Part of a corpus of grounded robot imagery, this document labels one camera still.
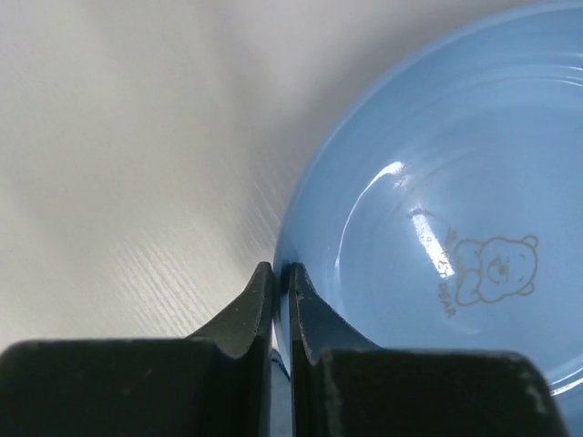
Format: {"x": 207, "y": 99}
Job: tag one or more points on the blue plastic plate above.
{"x": 445, "y": 209}

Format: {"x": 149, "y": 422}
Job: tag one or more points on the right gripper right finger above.
{"x": 344, "y": 385}

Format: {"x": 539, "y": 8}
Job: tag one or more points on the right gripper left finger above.
{"x": 214, "y": 382}

